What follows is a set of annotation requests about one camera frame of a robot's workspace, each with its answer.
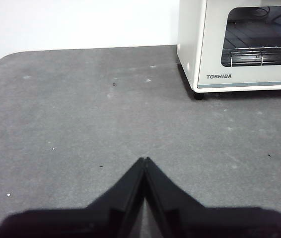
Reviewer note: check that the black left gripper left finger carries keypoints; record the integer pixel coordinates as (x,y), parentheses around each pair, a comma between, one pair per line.
(93,220)

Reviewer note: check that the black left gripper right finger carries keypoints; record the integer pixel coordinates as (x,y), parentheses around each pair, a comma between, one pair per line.
(205,223)

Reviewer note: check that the cream Toshiba toaster oven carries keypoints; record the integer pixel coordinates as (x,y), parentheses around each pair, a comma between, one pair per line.
(190,49)

